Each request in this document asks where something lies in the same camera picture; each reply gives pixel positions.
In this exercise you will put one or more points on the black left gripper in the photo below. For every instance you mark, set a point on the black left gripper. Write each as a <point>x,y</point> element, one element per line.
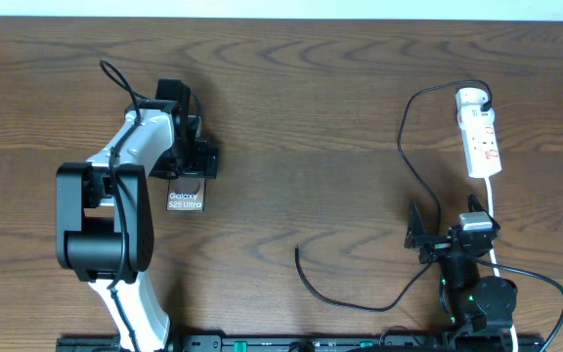
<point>199,159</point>

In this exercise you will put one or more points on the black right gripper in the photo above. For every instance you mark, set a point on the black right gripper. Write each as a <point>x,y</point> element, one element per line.
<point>436,247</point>

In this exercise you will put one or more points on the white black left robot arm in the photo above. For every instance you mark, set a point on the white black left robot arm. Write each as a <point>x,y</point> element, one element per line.
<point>104,225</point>

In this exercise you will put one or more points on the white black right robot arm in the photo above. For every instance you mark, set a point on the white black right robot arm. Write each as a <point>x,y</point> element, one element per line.
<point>478,304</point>

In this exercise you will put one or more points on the white charger plug adapter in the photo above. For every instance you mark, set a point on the white charger plug adapter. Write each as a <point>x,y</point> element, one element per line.
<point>470,96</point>

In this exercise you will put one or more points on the white power strip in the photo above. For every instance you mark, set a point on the white power strip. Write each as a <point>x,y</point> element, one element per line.
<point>479,141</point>

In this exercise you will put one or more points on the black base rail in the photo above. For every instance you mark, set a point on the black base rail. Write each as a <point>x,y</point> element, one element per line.
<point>396,341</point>

